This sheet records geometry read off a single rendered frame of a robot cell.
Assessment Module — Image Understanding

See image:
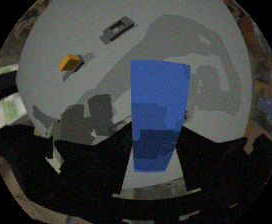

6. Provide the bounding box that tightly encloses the yellow rectangular block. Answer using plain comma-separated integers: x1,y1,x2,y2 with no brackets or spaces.
58,53,80,71

